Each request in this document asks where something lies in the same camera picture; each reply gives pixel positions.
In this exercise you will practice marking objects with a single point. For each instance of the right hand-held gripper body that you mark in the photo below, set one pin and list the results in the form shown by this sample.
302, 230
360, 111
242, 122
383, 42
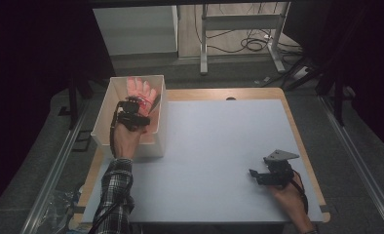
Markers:
276, 174

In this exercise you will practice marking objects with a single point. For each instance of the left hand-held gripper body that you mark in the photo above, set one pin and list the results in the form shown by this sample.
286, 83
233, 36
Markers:
131, 118

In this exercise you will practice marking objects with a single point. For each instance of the pink glove with red print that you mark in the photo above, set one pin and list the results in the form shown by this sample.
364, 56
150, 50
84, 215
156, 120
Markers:
143, 91

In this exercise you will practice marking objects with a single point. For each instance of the white box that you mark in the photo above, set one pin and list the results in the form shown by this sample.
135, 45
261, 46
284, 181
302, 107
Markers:
102, 123

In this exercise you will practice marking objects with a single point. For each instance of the person's left hand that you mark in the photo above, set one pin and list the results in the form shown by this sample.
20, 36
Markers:
126, 141

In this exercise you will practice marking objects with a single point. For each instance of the person's right hand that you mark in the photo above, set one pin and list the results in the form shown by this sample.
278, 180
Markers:
287, 200

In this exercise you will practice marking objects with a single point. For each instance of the light blue table mat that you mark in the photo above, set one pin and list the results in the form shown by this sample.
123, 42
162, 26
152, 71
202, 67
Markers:
219, 162

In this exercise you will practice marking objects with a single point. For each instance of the dark metal stand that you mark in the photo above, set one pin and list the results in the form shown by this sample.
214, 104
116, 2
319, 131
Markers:
73, 100
337, 94

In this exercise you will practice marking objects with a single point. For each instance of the white cabinet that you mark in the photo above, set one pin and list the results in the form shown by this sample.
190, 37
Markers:
138, 29

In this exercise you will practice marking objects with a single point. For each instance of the white power strip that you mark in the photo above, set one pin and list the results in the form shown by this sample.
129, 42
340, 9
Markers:
301, 73

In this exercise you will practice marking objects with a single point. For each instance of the clear plastic bag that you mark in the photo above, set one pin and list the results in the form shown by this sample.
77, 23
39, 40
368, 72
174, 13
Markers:
61, 211

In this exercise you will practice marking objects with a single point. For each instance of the black floor bracket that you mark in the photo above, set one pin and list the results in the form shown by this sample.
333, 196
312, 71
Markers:
82, 140

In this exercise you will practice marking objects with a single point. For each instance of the metal floor rail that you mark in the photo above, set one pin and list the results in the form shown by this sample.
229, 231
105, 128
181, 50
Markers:
55, 172
359, 162

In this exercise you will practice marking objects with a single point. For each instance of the white desk frame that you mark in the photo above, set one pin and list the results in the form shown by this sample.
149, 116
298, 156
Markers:
238, 22

